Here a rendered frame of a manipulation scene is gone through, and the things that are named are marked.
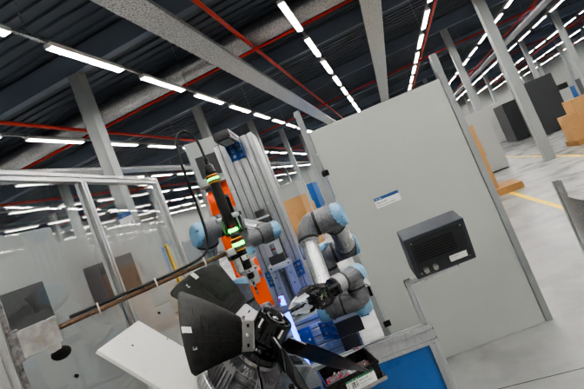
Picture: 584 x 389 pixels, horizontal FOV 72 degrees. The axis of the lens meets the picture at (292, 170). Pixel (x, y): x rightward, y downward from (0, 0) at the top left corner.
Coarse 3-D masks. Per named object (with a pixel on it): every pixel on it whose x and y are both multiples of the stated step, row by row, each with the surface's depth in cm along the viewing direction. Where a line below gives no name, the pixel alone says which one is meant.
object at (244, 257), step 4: (204, 160) 143; (208, 160) 144; (208, 164) 143; (204, 168) 143; (208, 168) 142; (212, 168) 143; (208, 172) 142; (212, 172) 146; (244, 248) 141; (236, 252) 141; (240, 252) 140; (244, 252) 140; (240, 256) 140; (244, 256) 140; (248, 256) 141; (244, 260) 140; (248, 260) 140; (244, 264) 140; (248, 264) 140; (244, 268) 140; (248, 268) 140; (252, 272) 140; (248, 276) 140; (252, 276) 140
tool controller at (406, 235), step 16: (416, 224) 174; (432, 224) 169; (448, 224) 164; (464, 224) 164; (400, 240) 173; (416, 240) 165; (432, 240) 165; (448, 240) 165; (464, 240) 165; (416, 256) 166; (432, 256) 166; (448, 256) 167; (464, 256) 167; (416, 272) 168; (432, 272) 168
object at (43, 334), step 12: (36, 324) 107; (48, 324) 108; (12, 336) 105; (24, 336) 105; (36, 336) 106; (48, 336) 107; (60, 336) 108; (24, 348) 104; (36, 348) 105; (24, 360) 105
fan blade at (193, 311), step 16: (192, 304) 112; (208, 304) 116; (192, 320) 108; (208, 320) 112; (224, 320) 117; (240, 320) 122; (192, 336) 105; (208, 336) 109; (224, 336) 114; (240, 336) 120; (208, 352) 107; (224, 352) 112; (240, 352) 118; (192, 368) 100; (208, 368) 105
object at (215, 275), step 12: (216, 264) 152; (204, 276) 144; (216, 276) 145; (228, 276) 147; (180, 288) 138; (192, 288) 139; (204, 288) 140; (216, 288) 140; (228, 288) 141; (216, 300) 137; (228, 300) 137; (240, 300) 137
